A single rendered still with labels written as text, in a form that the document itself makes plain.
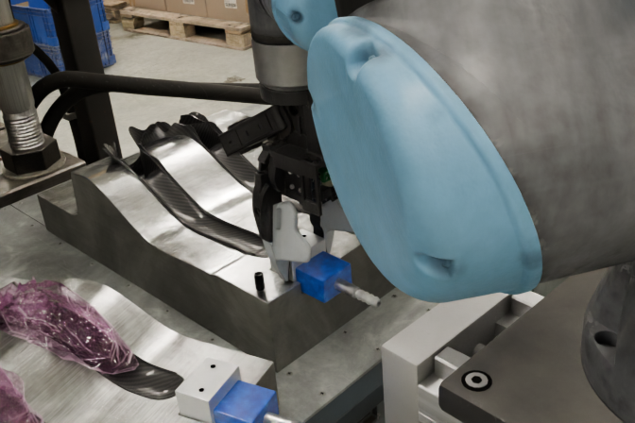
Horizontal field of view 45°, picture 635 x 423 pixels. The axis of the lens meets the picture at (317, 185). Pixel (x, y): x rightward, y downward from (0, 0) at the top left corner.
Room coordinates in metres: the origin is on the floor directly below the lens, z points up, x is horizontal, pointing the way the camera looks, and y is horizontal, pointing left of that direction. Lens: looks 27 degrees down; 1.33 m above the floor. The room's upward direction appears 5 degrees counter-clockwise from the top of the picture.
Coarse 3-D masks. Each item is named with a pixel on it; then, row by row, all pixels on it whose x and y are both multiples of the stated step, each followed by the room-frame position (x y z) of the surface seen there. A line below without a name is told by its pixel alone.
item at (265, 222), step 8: (256, 176) 0.66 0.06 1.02; (264, 176) 0.66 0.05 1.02; (256, 184) 0.66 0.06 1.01; (264, 184) 0.66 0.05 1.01; (256, 192) 0.65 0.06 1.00; (264, 192) 0.65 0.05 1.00; (272, 192) 0.65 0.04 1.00; (256, 200) 0.65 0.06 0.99; (264, 200) 0.65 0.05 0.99; (272, 200) 0.65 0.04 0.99; (280, 200) 0.66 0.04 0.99; (256, 208) 0.65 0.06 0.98; (264, 208) 0.65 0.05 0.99; (272, 208) 0.65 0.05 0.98; (256, 216) 0.65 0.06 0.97; (264, 216) 0.65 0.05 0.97; (272, 216) 0.65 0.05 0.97; (256, 224) 0.66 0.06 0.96; (264, 224) 0.65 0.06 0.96; (272, 224) 0.65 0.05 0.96; (264, 232) 0.65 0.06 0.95; (272, 232) 0.65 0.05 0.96; (272, 240) 0.65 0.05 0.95
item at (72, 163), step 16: (0, 128) 1.48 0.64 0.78; (0, 144) 1.38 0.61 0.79; (0, 160) 1.32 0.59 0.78; (80, 160) 1.27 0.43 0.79; (0, 176) 1.23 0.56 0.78; (48, 176) 1.22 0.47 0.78; (64, 176) 1.24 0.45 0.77; (0, 192) 1.16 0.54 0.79; (16, 192) 1.17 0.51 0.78; (32, 192) 1.19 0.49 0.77; (0, 208) 1.15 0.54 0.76
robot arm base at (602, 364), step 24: (624, 264) 0.32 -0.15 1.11; (600, 288) 0.34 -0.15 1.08; (624, 288) 0.32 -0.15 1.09; (600, 312) 0.33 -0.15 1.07; (624, 312) 0.31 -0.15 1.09; (600, 336) 0.33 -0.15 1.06; (624, 336) 0.30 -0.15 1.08; (600, 360) 0.31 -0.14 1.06; (624, 360) 0.29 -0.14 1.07; (600, 384) 0.30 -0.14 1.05; (624, 384) 0.29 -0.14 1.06; (624, 408) 0.28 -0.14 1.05
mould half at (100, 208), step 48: (192, 144) 0.95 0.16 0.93; (48, 192) 0.99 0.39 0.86; (96, 192) 0.85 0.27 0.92; (144, 192) 0.85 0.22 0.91; (192, 192) 0.87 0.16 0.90; (240, 192) 0.88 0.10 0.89; (96, 240) 0.87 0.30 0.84; (144, 240) 0.78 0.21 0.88; (192, 240) 0.77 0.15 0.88; (336, 240) 0.73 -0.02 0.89; (144, 288) 0.80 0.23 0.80; (192, 288) 0.72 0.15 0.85; (240, 288) 0.66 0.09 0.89; (288, 288) 0.65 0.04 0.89; (384, 288) 0.75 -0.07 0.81; (240, 336) 0.67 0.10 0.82; (288, 336) 0.64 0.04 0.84
